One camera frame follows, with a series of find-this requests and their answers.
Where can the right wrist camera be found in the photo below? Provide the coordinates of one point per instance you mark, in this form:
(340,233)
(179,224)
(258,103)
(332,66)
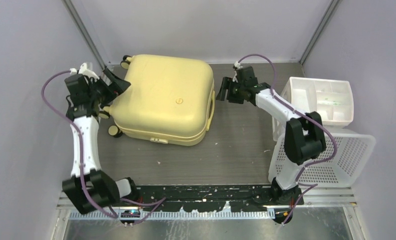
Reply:
(243,73)

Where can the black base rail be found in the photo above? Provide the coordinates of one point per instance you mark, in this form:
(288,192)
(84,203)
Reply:
(214,198)

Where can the white divided organizer tray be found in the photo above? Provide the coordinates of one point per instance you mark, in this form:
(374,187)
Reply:
(332,99)

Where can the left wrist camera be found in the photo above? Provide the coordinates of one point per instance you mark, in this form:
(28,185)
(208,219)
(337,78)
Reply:
(85,69)

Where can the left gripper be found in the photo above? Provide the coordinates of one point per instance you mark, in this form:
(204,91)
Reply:
(118,86)

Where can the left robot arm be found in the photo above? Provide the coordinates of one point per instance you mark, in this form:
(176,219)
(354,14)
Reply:
(89,188)

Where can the yellow hard-shell suitcase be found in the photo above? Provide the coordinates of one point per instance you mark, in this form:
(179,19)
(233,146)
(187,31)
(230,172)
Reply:
(170,100)

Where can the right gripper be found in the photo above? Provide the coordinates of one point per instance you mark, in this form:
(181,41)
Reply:
(226,83)

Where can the white perforated plastic basket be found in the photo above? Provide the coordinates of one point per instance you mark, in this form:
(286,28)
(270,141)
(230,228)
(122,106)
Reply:
(353,152)

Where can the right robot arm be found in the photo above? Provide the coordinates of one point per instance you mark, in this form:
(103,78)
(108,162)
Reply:
(304,137)

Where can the slotted metal cable duct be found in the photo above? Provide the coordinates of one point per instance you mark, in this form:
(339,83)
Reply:
(225,214)

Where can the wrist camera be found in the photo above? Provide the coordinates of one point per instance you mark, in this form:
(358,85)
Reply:
(243,73)
(85,69)

